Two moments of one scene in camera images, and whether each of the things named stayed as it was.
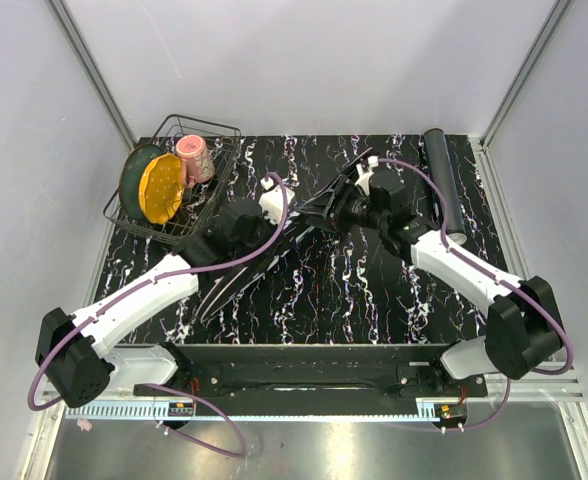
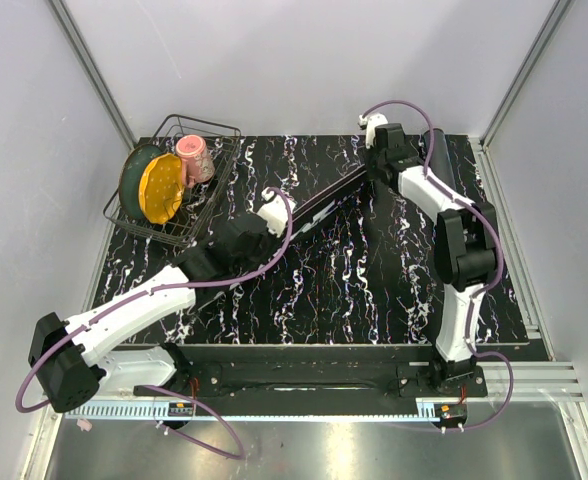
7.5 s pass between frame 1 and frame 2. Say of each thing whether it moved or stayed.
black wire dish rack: stayed
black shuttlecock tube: stayed
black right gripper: moved
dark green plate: stayed
